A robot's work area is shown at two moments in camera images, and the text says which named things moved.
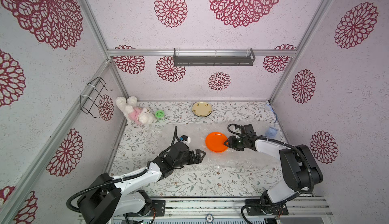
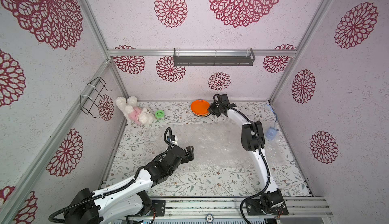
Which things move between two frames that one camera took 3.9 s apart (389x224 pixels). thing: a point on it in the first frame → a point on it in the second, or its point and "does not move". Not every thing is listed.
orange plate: x=215 y=141 → x=200 y=107
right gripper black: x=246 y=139 → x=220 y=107
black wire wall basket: x=91 y=100 does not move
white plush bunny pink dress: x=128 y=107 does not move
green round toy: x=159 y=113 does not move
